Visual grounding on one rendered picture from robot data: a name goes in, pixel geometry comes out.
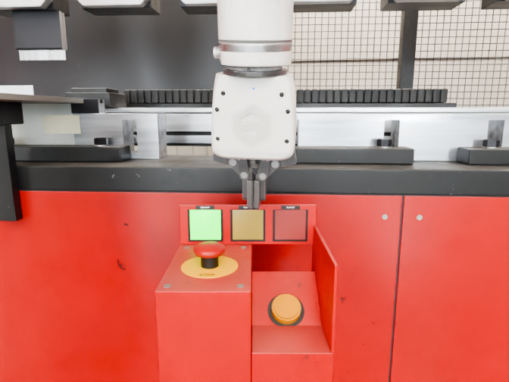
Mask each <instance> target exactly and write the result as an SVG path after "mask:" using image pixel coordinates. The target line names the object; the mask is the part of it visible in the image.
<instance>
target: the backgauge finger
mask: <svg viewBox="0 0 509 382"><path fill-rule="evenodd" d="M66 98H77V99H104V100H105V108H126V95H124V94H119V92H118V90H117V89H109V88H72V92H66Z"/></svg>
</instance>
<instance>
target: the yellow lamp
mask: <svg viewBox="0 0 509 382"><path fill-rule="evenodd" d="M263 239H264V210H233V240H263Z"/></svg>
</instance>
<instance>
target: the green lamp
mask: <svg viewBox="0 0 509 382"><path fill-rule="evenodd" d="M189 216H190V239H191V240H221V221H220V210H189Z"/></svg>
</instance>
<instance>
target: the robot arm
mask: <svg viewBox="0 0 509 382"><path fill-rule="evenodd" d="M293 6H294V0H217V26H218V41H219V43H220V45H219V46H215V47H214V58H219V59H220V64H222V65H227V66H228V67H225V68H224V69H223V72H219V73H216V77H215V81H214V93H213V103H212V122H211V145H212V150H213V153H214V154H213V160H214V161H216V162H220V163H222V164H228V165H229V166H230V167H231V168H232V169H233V170H234V171H235V172H236V173H237V174H238V175H239V177H240V178H241V179H242V199H244V200H247V208H253V206H254V208H255V209H259V208H260V205H261V201H265V200H266V191H267V178H268V177H269V176H270V175H271V174H272V173H273V172H274V171H275V170H276V169H277V168H280V167H286V166H291V165H294V164H296V162H297V156H296V153H295V137H296V100H295V83H294V78H293V74H292V73H289V72H287V69H286V68H284V67H282V66H285V65H290V64H291V63H292V25H293ZM250 159H251V160H261V161H260V166H259V170H258V172H257V173H256V176H255V174H254V173H253V170H252V169H251V161H250Z"/></svg>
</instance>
